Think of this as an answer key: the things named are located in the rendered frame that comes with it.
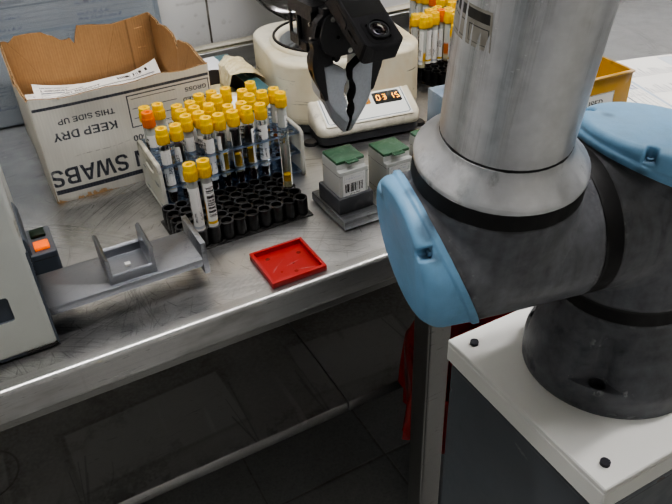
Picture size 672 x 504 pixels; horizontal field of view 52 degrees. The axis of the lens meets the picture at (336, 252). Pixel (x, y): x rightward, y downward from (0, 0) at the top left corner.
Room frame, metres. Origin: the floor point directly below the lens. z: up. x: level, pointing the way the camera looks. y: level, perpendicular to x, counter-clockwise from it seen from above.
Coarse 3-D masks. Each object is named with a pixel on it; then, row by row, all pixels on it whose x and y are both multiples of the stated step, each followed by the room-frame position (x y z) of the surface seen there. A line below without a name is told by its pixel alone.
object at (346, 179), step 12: (324, 156) 0.78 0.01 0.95; (324, 168) 0.78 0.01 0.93; (336, 168) 0.75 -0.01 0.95; (348, 168) 0.75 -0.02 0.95; (360, 168) 0.75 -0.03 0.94; (324, 180) 0.78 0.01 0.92; (336, 180) 0.75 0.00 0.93; (348, 180) 0.75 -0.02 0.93; (360, 180) 0.75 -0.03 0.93; (336, 192) 0.75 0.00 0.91; (348, 192) 0.75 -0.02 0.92
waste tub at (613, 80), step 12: (612, 60) 0.99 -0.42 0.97; (600, 72) 1.01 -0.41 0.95; (612, 72) 0.99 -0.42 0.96; (624, 72) 0.95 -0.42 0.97; (600, 84) 0.93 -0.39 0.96; (612, 84) 0.94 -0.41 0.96; (624, 84) 0.95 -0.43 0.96; (600, 96) 0.93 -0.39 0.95; (612, 96) 0.94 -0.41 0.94; (624, 96) 0.95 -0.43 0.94
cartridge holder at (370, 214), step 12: (312, 192) 0.80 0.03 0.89; (324, 192) 0.77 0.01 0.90; (360, 192) 0.75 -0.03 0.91; (372, 192) 0.76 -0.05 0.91; (324, 204) 0.77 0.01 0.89; (336, 204) 0.74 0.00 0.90; (348, 204) 0.74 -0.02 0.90; (360, 204) 0.75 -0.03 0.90; (372, 204) 0.76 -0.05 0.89; (336, 216) 0.74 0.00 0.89; (348, 216) 0.73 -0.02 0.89; (360, 216) 0.73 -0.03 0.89; (372, 216) 0.74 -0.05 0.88; (348, 228) 0.72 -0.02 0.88
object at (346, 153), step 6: (348, 144) 0.80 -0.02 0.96; (324, 150) 0.78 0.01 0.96; (330, 150) 0.78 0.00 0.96; (336, 150) 0.78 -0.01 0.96; (342, 150) 0.78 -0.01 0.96; (348, 150) 0.78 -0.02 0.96; (354, 150) 0.78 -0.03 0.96; (330, 156) 0.77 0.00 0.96; (336, 156) 0.77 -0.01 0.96; (342, 156) 0.76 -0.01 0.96; (348, 156) 0.76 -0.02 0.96; (354, 156) 0.76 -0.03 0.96; (360, 156) 0.76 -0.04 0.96; (336, 162) 0.75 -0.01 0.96; (342, 162) 0.75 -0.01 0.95; (348, 162) 0.75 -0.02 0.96; (354, 162) 0.75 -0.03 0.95
